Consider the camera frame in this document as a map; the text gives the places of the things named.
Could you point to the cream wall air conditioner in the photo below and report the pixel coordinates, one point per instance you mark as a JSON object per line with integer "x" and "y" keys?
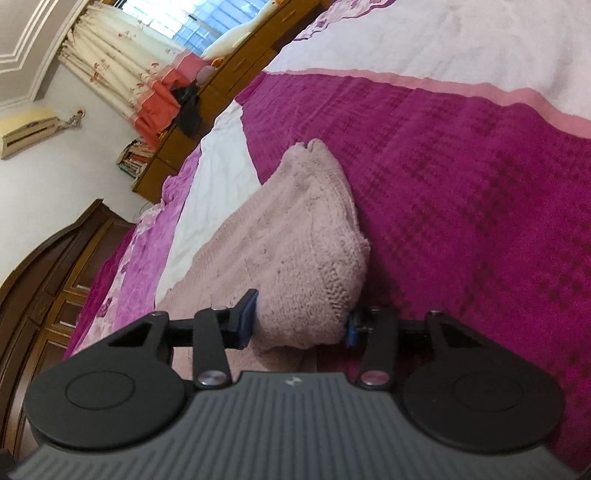
{"x": 25, "y": 131}

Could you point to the white goose plush toy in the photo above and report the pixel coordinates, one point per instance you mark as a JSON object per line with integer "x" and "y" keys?
{"x": 231, "y": 37}

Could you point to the dark wooden headboard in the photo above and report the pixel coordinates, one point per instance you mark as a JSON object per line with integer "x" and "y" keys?
{"x": 41, "y": 295}

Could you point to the window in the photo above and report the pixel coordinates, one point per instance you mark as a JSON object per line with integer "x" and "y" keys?
{"x": 207, "y": 18}

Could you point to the row of books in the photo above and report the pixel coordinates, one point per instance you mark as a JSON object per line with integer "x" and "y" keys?
{"x": 136, "y": 159}

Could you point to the air conditioner pipe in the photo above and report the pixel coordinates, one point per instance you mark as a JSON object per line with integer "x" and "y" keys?
{"x": 73, "y": 119}

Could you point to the cream and orange curtain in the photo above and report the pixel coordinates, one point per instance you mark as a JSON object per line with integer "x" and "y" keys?
{"x": 120, "y": 64}

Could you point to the magenta and white striped blanket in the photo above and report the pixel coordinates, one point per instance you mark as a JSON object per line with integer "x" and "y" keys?
{"x": 461, "y": 194}

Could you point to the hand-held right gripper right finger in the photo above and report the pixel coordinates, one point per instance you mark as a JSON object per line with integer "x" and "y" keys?
{"x": 351, "y": 330}

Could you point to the pink knitted sweater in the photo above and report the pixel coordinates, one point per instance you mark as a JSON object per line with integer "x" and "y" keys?
{"x": 286, "y": 240}

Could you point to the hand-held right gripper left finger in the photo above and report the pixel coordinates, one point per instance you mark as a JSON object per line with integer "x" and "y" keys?
{"x": 249, "y": 318}

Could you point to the black garment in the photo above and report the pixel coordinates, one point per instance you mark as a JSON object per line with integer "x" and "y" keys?
{"x": 188, "y": 113}

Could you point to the long wooden cabinet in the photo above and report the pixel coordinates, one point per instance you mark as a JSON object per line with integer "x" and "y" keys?
{"x": 231, "y": 69}

